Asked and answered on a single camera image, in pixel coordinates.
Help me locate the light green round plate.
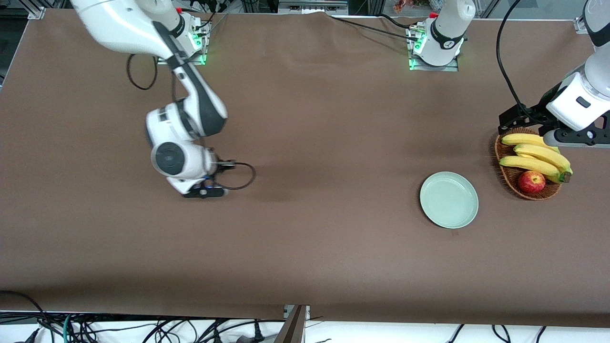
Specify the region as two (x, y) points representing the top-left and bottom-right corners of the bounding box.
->
(419, 171), (479, 230)

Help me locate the yellow banana bunch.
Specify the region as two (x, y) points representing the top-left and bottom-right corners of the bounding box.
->
(498, 132), (573, 184)

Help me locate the red yellow apple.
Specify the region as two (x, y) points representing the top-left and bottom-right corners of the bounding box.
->
(518, 171), (547, 194)

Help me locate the brown wicker basket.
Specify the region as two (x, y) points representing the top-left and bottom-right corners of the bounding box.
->
(490, 126), (563, 201)

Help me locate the large table cover mat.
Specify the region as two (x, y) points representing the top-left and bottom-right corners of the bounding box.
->
(0, 9), (610, 329)

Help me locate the brown wooden beam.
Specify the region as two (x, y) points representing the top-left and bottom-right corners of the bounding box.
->
(274, 306), (306, 343)

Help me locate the orange red background object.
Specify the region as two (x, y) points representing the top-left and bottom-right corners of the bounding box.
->
(393, 0), (432, 14)

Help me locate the grey metal box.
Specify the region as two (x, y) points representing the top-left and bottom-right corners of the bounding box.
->
(278, 0), (349, 15)

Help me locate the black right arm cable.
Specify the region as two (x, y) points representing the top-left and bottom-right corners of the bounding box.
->
(126, 53), (257, 191)

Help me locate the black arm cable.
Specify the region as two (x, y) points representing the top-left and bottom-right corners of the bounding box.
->
(126, 53), (257, 191)
(496, 0), (532, 122)

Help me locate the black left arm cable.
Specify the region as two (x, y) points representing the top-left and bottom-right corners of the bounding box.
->
(496, 0), (532, 122)

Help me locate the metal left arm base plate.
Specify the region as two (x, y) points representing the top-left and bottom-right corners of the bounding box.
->
(407, 24), (459, 72)

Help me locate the silver metal bracket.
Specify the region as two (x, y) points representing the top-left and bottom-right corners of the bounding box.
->
(283, 304), (311, 321)

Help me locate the thin grey cable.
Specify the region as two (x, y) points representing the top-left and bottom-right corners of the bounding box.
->
(207, 13), (230, 37)

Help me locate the short black table cable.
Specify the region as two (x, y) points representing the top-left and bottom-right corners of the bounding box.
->
(379, 13), (420, 30)

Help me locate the long black table cable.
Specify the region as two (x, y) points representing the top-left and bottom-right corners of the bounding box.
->
(326, 13), (422, 41)

